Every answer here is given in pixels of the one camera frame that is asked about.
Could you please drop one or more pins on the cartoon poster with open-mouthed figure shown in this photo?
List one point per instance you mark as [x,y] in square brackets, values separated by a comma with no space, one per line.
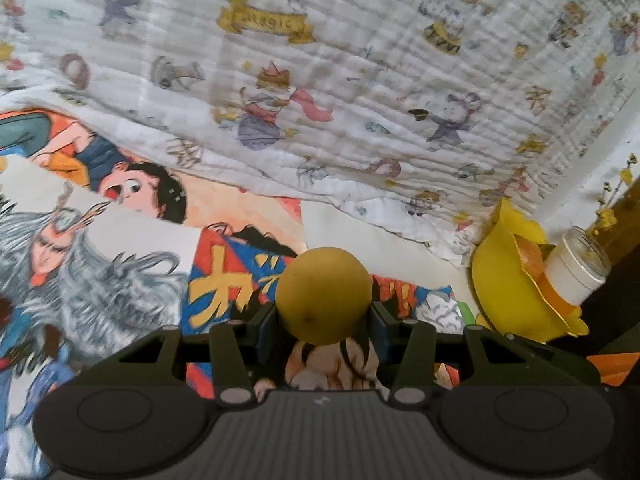
[150,195]

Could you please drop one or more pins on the small orange tangerine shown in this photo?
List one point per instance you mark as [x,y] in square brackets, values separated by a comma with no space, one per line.
[531,260]

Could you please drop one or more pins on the yellow dried flowers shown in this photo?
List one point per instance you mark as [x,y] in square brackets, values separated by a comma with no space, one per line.
[607,217]

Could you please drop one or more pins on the white cup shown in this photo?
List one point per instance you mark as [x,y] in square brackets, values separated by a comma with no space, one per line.
[570,275]

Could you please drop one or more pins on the white poster with grey-haired figure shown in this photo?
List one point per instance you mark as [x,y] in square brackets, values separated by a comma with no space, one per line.
[100,270]

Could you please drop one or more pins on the yellow round pear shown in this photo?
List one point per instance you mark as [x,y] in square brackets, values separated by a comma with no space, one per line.
[325,295]

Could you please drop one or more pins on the white paper sheet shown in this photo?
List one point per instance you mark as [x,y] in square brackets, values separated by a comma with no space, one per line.
[350,235]

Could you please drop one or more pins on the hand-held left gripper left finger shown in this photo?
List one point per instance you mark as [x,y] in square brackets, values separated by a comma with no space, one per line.
[265,332]

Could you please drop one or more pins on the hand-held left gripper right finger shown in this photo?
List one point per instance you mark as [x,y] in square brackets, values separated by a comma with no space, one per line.
[382,322]

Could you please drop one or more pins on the yellow flower-shaped bowl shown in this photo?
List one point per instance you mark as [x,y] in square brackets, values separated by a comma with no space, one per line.
[500,285]

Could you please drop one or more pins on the orange paper piece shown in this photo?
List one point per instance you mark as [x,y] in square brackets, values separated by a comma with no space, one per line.
[612,367]

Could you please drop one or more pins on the white printed blanket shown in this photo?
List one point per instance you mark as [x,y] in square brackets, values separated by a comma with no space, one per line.
[350,85]

